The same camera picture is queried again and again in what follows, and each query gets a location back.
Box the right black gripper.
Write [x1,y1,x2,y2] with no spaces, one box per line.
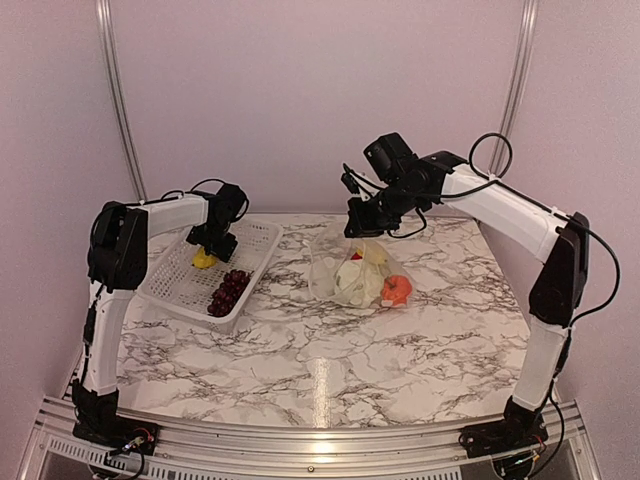
[343,180,426,238]

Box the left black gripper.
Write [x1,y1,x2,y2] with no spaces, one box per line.
[186,220,237,262]

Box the yellow banana piece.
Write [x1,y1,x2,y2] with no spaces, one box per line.
[192,248,218,270]

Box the dark red grape bunch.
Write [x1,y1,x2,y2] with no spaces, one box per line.
[207,269,251,318]

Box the yellow corn cob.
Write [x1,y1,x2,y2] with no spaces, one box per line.
[362,240,389,265]

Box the clear zip top bag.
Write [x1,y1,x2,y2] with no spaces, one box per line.
[307,223,414,309]

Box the white cauliflower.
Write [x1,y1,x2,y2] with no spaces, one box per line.
[334,260,384,308]

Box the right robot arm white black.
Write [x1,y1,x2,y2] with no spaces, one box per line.
[341,146,589,448]

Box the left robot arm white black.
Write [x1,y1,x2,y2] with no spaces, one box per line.
[72,181,249,445]

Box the white plastic basket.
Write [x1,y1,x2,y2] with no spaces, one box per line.
[137,216,283,334]

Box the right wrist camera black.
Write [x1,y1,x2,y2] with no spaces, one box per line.
[363,132,418,185]

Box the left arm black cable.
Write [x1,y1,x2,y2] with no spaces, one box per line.
[159,178,251,224]

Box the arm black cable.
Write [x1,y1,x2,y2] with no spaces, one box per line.
[342,132,514,239]
[159,178,251,224]

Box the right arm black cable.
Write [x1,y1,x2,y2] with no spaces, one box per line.
[342,132,514,239]

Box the right aluminium frame post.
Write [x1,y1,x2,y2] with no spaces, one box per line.
[487,0,540,174]

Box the aluminium frame post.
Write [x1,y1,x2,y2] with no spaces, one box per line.
[95,0,148,200]
[487,0,540,174]

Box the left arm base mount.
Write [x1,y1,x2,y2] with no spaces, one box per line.
[73,396,160,455]

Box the left aluminium frame post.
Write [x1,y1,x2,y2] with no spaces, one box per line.
[95,0,148,200]

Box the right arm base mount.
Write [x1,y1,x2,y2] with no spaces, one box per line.
[458,399,549,458]

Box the front aluminium rail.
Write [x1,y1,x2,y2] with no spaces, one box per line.
[17,397,602,479]

